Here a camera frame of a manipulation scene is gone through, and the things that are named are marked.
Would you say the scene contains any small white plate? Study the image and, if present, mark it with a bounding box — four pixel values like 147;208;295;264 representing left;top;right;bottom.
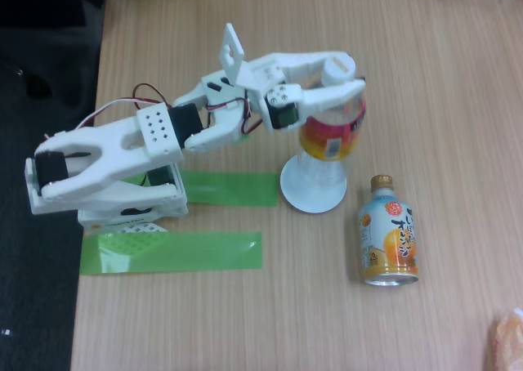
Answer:
279;154;347;215

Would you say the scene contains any wide green tape strip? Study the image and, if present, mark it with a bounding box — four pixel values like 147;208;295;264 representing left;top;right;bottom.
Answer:
79;230;263;277

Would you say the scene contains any orange juice bottle can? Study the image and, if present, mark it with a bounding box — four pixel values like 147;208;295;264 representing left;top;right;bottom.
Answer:
358;173;420;287

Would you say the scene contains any narrow green tape strip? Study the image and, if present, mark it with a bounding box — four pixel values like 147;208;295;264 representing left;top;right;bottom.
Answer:
179;170;279;208

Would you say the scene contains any orange plastic bag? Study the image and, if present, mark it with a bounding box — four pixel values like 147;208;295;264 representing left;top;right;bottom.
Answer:
488;307;523;371

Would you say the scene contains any white empty camera mount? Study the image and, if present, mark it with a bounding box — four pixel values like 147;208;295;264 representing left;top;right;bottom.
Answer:
220;22;248;88

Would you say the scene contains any clear plastic bottle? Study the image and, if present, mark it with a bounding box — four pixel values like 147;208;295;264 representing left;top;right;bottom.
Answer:
288;52;368;192

